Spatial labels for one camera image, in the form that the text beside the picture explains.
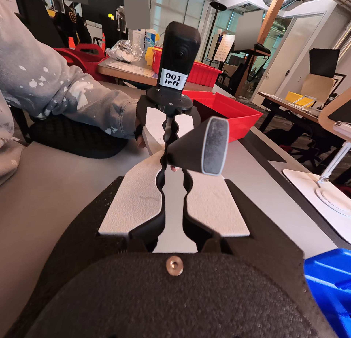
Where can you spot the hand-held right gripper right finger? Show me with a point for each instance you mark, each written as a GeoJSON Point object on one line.
{"type": "Point", "coordinates": [214, 206]}

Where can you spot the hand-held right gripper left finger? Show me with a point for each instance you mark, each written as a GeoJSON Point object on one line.
{"type": "Point", "coordinates": [131, 203]}

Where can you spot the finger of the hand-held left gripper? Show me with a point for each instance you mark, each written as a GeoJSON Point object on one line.
{"type": "Point", "coordinates": [155, 129]}
{"type": "Point", "coordinates": [184, 124]}

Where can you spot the black power adapter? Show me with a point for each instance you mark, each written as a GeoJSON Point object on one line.
{"type": "Point", "coordinates": [189, 151]}

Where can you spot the blue plastic bin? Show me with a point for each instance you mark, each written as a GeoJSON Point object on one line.
{"type": "Point", "coordinates": [329, 288]}

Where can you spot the person's left forearm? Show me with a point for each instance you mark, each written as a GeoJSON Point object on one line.
{"type": "Point", "coordinates": [68, 91]}

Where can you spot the person's left hand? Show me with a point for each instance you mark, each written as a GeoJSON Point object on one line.
{"type": "Point", "coordinates": [142, 143]}

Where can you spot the yellow plastic bin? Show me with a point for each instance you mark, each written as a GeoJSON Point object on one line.
{"type": "Point", "coordinates": [150, 55]}

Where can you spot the long red plastic bin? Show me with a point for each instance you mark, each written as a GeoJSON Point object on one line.
{"type": "Point", "coordinates": [203, 74]}

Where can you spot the white bottle blue label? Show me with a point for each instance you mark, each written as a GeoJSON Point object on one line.
{"type": "Point", "coordinates": [150, 39]}

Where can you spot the whiteboard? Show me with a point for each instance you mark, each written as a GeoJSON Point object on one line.
{"type": "Point", "coordinates": [224, 47]}

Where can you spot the wooden table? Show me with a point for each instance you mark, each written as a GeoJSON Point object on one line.
{"type": "Point", "coordinates": [129, 69]}

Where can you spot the clear plastic bag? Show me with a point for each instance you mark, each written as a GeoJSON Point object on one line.
{"type": "Point", "coordinates": [123, 51]}

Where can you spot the black floor lamp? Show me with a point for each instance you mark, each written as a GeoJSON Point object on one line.
{"type": "Point", "coordinates": [218, 6]}

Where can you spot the black mesh chair seat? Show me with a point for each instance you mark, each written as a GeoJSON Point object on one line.
{"type": "Point", "coordinates": [76, 143]}

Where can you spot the black bag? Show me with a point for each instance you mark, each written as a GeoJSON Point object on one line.
{"type": "Point", "coordinates": [262, 47]}

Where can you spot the white stand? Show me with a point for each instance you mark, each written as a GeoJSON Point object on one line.
{"type": "Point", "coordinates": [301, 184]}

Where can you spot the red plastic chair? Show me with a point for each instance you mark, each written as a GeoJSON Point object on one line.
{"type": "Point", "coordinates": [87, 58]}

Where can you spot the wooden desk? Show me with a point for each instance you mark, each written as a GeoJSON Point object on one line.
{"type": "Point", "coordinates": [274, 98]}

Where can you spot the yellow box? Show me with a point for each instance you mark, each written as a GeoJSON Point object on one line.
{"type": "Point", "coordinates": [293, 96]}

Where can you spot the clear acrylic stand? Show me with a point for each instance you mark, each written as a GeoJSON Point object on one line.
{"type": "Point", "coordinates": [304, 100]}

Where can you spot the wooden board with dark screen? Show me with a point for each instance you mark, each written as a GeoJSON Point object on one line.
{"type": "Point", "coordinates": [324, 118]}

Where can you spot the black and wood chair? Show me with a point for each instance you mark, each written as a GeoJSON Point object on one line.
{"type": "Point", "coordinates": [323, 61]}

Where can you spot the wooden post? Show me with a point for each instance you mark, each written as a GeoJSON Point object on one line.
{"type": "Point", "coordinates": [274, 11]}

